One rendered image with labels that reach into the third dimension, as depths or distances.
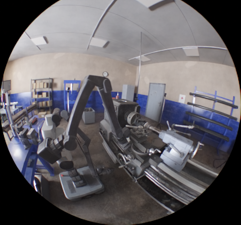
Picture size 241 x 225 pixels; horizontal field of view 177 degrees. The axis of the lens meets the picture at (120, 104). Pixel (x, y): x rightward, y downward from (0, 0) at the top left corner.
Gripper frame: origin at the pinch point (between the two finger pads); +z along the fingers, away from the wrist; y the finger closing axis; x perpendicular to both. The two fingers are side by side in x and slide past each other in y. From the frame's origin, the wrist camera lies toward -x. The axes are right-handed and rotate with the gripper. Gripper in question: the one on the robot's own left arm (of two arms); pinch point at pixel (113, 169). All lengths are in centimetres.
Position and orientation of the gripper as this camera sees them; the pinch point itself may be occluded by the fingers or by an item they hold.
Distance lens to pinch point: 106.4
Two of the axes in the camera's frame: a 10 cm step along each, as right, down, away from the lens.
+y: -1.7, 9.3, 3.2
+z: 8.5, -0.3, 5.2
